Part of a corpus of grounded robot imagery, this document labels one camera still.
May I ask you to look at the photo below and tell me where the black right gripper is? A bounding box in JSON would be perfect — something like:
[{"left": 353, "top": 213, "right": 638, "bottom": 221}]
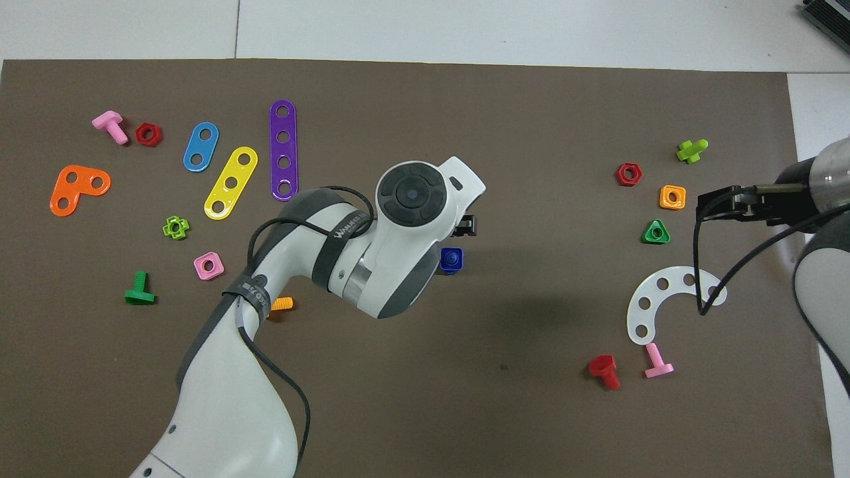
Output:
[{"left": 697, "top": 185, "right": 774, "bottom": 225}]

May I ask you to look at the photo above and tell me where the lime green cross screw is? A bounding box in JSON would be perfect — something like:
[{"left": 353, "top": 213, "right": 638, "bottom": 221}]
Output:
[{"left": 676, "top": 138, "right": 709, "bottom": 164}]

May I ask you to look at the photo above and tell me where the pink plastic screw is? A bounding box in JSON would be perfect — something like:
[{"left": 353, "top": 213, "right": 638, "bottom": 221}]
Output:
[
  {"left": 644, "top": 342, "right": 675, "bottom": 380},
  {"left": 91, "top": 111, "right": 129, "bottom": 145}
]

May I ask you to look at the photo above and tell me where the red plastic screw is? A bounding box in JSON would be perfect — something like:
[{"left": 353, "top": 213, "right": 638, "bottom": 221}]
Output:
[{"left": 588, "top": 355, "right": 622, "bottom": 391}]

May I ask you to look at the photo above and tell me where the pink square nut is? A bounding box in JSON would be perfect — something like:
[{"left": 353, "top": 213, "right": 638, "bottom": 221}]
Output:
[{"left": 193, "top": 252, "right": 225, "bottom": 281}]

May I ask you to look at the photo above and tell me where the green plastic screw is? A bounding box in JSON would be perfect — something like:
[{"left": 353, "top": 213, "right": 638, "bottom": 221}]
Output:
[{"left": 124, "top": 270, "right": 157, "bottom": 306}]

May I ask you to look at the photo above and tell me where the white curved perforated plate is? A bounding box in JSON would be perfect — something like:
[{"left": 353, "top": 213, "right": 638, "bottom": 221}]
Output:
[{"left": 626, "top": 266, "right": 728, "bottom": 346}]

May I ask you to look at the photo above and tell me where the brown table mat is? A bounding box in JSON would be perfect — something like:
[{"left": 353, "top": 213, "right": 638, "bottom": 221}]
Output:
[{"left": 0, "top": 58, "right": 834, "bottom": 478}]

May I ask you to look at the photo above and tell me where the purple four-hole plate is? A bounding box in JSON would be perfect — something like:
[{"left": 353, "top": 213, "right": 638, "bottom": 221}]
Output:
[{"left": 269, "top": 100, "right": 299, "bottom": 202}]

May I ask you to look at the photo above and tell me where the grey ribbed device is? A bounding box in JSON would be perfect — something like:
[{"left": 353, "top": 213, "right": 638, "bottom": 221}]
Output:
[{"left": 800, "top": 0, "right": 850, "bottom": 37}]

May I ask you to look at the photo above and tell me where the yellow three-hole plate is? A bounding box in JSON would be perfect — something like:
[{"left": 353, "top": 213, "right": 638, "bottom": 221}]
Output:
[{"left": 203, "top": 146, "right": 259, "bottom": 220}]

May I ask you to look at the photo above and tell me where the blue two-hole plate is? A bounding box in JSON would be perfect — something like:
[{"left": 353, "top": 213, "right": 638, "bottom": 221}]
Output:
[{"left": 183, "top": 121, "right": 220, "bottom": 173}]

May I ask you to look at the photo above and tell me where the orange heart-shaped plate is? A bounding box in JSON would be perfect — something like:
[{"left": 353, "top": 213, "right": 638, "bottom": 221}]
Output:
[{"left": 50, "top": 165, "right": 112, "bottom": 217}]

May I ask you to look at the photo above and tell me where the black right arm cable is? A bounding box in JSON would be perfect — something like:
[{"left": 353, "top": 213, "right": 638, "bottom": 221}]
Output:
[{"left": 693, "top": 189, "right": 850, "bottom": 316}]

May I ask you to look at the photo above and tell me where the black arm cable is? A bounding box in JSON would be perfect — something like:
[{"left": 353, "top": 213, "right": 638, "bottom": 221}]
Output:
[
  {"left": 236, "top": 185, "right": 379, "bottom": 478},
  {"left": 693, "top": 189, "right": 850, "bottom": 316}
]

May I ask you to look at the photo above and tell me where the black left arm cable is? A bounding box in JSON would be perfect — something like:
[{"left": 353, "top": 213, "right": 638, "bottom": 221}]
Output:
[{"left": 236, "top": 185, "right": 379, "bottom": 478}]

